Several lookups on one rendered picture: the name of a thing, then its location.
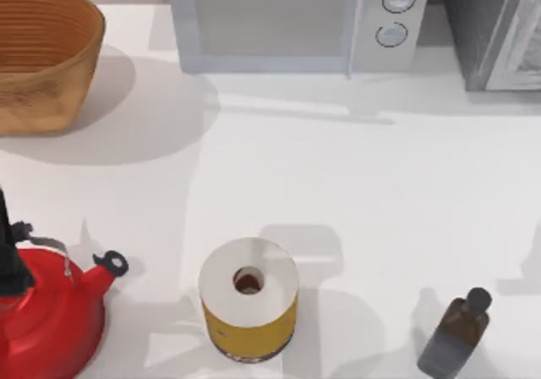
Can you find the red kettle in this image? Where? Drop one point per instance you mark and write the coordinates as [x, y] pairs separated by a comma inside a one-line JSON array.
[[46, 311]]

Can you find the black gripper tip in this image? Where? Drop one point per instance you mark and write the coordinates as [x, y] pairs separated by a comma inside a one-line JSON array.
[[10, 256]]

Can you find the pale microwave oven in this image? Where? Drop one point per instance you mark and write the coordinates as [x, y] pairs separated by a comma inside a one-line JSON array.
[[270, 19]]

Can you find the yellow paper roll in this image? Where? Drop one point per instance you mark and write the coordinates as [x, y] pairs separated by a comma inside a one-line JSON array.
[[249, 298]]

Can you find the brown woven basket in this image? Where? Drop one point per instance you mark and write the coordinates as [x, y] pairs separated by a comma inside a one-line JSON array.
[[46, 57]]

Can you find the dark brown bottle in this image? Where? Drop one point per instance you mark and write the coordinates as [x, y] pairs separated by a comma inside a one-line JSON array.
[[454, 332]]

